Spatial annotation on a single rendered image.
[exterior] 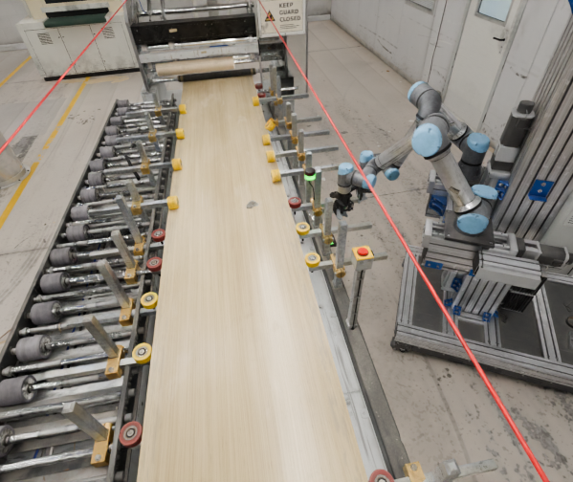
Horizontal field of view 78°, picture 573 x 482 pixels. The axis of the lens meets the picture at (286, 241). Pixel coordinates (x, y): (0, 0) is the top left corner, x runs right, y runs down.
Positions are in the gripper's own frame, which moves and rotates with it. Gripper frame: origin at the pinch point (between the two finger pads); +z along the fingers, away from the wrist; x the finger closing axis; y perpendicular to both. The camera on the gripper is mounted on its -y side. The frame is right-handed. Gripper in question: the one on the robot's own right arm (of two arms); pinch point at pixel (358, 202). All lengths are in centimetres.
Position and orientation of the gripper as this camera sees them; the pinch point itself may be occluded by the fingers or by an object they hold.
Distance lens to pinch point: 234.0
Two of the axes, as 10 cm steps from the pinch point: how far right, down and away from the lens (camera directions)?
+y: 9.8, -1.6, 0.8
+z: 0.6, 7.2, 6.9
